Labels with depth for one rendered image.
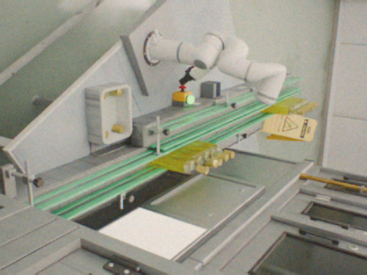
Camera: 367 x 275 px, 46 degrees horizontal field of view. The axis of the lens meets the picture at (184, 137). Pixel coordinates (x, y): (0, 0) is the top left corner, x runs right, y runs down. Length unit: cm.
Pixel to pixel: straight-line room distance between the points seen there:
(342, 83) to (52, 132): 641
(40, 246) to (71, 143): 92
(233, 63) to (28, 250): 118
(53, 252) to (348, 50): 702
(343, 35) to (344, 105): 113
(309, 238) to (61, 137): 100
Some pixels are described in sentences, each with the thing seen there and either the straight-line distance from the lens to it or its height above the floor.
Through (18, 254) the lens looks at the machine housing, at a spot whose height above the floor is 138.
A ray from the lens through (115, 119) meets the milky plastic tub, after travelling 188.
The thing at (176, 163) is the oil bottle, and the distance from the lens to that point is 183.
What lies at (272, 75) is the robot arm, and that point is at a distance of 179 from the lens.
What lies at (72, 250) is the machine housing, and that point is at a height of 143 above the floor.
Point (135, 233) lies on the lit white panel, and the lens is 158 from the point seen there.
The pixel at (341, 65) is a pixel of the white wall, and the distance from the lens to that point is 764.
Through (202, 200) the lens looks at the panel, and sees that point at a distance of 182.
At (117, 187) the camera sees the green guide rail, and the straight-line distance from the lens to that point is 173.
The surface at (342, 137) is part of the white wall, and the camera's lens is 785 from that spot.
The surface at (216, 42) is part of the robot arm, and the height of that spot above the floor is 110.
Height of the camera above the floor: 200
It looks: 32 degrees down
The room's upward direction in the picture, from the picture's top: 102 degrees clockwise
